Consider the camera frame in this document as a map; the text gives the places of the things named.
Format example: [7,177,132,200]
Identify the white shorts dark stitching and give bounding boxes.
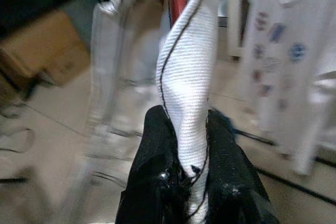
[85,0,220,221]

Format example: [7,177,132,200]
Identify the white glass-door cabinet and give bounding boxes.
[215,0,253,59]

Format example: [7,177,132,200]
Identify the white printed t-shirt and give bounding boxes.
[241,0,336,175]

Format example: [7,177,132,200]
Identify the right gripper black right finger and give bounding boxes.
[202,108,279,224]

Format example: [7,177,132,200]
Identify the plain brown cardboard box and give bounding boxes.
[0,11,90,88]

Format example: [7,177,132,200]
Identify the steel clothes rack black posts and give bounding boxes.
[94,0,336,207]

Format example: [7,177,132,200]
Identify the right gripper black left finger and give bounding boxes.
[115,104,190,224]

